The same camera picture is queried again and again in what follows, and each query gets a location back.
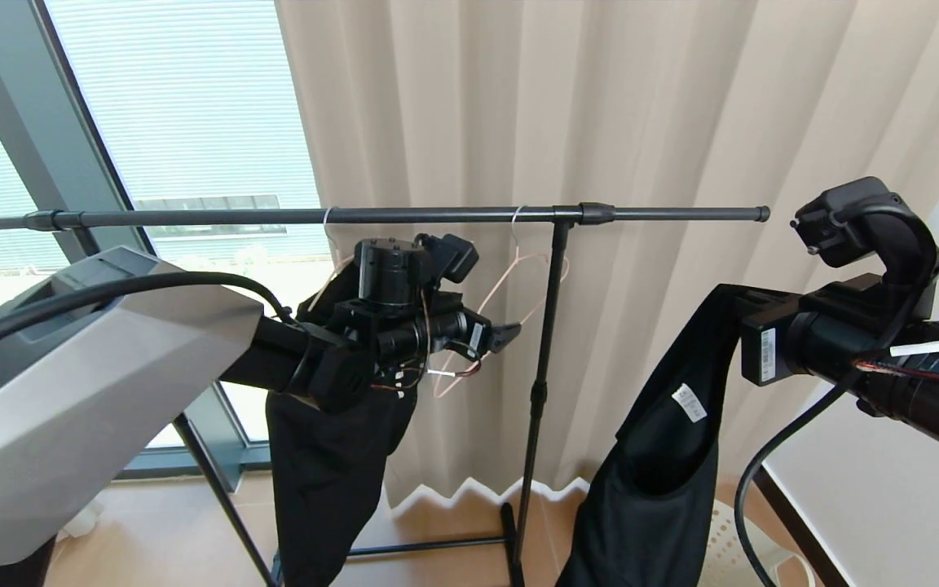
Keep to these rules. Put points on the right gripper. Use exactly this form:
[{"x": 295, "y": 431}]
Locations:
[{"x": 820, "y": 338}]

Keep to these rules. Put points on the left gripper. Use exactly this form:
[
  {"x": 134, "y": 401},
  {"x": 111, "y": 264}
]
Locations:
[{"x": 437, "y": 334}]

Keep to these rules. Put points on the pink clothes hanger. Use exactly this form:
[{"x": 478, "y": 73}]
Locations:
[
  {"x": 498, "y": 281},
  {"x": 331, "y": 275}
]

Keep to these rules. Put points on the black shorts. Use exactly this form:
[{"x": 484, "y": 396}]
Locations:
[{"x": 331, "y": 489}]

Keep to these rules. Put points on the black garment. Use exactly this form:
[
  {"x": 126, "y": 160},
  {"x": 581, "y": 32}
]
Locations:
[{"x": 649, "y": 505}]

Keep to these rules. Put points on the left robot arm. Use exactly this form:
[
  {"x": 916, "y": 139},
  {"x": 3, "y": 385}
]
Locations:
[{"x": 70, "y": 391}]

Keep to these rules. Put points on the black clothes rack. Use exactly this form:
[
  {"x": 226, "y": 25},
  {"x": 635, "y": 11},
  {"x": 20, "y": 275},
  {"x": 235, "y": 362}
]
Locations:
[{"x": 437, "y": 214}]

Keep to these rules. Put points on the white laundry basket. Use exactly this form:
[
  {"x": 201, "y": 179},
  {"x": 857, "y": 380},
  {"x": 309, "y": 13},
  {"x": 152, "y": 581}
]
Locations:
[{"x": 763, "y": 562}]

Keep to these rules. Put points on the beige curtain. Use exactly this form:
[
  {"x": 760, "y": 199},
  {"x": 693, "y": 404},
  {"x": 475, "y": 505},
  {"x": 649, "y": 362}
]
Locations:
[
  {"x": 82, "y": 518},
  {"x": 600, "y": 98}
]

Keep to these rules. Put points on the window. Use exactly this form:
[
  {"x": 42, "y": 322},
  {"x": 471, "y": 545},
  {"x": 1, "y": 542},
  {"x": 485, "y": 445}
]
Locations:
[{"x": 192, "y": 98}]

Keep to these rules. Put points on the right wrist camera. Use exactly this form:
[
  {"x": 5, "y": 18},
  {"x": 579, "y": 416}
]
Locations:
[{"x": 844, "y": 220}]

